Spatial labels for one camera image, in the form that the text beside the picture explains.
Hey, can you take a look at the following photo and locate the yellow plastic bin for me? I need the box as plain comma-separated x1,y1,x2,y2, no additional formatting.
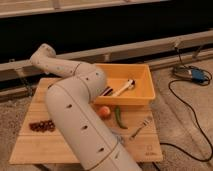
94,64,155,105

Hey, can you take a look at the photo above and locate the dark grape bunch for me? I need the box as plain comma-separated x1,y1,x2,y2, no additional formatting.
29,120,55,132

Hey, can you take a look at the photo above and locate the metal fork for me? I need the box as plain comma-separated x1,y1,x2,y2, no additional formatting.
129,116,152,140

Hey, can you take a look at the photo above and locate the dark utensil in bin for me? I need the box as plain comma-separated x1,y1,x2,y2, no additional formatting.
100,86,113,96

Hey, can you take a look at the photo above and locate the green chili pepper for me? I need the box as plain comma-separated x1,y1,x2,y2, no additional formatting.
114,106,128,129

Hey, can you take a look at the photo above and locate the blue power adapter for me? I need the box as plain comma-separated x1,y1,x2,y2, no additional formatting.
172,66,206,83

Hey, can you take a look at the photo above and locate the wooden table board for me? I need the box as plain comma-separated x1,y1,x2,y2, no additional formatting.
9,78,163,164

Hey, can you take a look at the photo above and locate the grey blue cloth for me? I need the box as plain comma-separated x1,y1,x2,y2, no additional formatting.
113,132,125,145

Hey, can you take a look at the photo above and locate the white handled brush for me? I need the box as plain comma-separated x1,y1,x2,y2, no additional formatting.
112,79,135,97

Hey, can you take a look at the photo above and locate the black cable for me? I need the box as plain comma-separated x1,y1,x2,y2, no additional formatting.
159,46,213,163

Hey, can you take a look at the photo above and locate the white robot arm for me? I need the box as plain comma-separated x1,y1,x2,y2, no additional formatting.
30,44,141,171

